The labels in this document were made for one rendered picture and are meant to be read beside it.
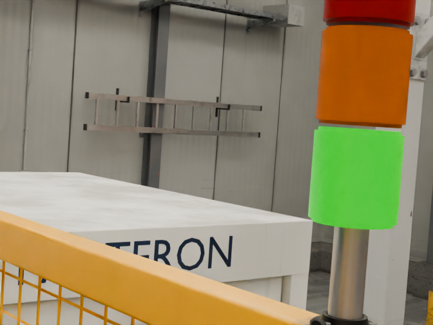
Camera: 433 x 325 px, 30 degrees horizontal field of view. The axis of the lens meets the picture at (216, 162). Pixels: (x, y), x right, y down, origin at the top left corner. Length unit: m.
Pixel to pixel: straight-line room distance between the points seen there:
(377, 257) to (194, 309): 2.53
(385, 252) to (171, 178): 7.16
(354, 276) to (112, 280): 0.24
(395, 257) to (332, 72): 2.63
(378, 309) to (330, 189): 2.65
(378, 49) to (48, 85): 8.61
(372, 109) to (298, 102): 11.06
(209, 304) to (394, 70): 0.20
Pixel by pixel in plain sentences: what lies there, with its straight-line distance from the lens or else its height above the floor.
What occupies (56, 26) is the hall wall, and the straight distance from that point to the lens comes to 9.07.
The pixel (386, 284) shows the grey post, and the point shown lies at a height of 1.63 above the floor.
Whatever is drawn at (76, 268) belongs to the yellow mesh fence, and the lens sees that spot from 0.68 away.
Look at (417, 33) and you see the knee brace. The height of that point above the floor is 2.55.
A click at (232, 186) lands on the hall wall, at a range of 10.73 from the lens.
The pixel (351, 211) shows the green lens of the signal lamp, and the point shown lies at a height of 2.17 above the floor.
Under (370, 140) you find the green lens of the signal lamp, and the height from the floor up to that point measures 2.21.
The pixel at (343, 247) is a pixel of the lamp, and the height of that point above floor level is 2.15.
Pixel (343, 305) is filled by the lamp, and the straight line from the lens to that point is 0.46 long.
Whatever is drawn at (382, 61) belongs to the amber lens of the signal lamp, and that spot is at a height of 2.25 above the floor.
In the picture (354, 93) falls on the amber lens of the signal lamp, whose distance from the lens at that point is 0.43.
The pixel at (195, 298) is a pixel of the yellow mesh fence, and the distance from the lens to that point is 0.55.
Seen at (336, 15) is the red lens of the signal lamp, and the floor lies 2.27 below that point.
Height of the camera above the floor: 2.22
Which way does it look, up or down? 4 degrees down
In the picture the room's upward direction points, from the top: 4 degrees clockwise
